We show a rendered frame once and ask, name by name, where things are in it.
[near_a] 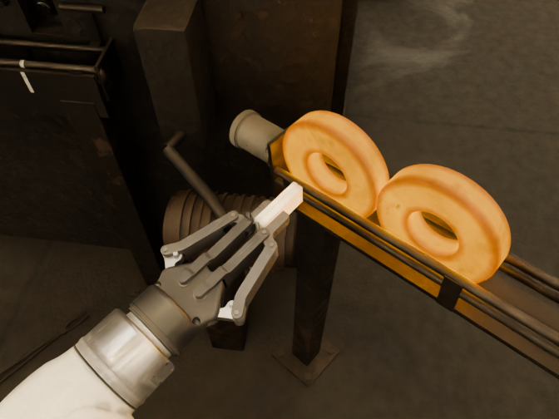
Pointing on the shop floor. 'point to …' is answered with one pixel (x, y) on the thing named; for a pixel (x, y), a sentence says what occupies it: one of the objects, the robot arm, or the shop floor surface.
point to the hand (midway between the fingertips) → (279, 209)
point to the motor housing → (226, 334)
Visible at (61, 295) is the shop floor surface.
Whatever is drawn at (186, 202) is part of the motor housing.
